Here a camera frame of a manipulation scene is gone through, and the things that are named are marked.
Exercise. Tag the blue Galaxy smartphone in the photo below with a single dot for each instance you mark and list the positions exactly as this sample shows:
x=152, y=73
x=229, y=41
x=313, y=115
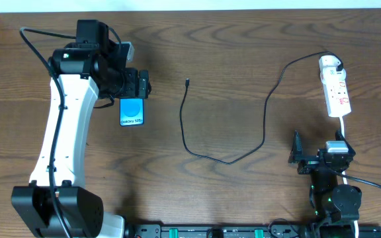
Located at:
x=131, y=112

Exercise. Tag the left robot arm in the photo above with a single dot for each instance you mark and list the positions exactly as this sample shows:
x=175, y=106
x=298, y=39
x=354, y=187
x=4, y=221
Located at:
x=92, y=66

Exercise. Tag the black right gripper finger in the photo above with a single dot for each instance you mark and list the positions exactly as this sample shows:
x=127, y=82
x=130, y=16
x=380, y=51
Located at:
x=340, y=137
x=296, y=146

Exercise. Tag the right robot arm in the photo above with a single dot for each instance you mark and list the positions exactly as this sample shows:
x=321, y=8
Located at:
x=336, y=205

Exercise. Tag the white power strip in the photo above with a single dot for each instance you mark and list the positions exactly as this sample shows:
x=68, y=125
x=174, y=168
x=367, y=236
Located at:
x=335, y=91

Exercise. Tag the white USB charger plug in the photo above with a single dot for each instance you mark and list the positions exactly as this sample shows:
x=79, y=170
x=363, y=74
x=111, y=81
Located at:
x=330, y=66

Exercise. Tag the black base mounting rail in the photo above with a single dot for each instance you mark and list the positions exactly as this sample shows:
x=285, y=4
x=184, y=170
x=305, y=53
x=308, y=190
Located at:
x=279, y=230

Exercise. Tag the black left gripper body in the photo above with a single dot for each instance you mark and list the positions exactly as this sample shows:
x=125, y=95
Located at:
x=143, y=84

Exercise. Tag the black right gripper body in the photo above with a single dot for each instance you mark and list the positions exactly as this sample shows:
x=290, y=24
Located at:
x=311, y=158

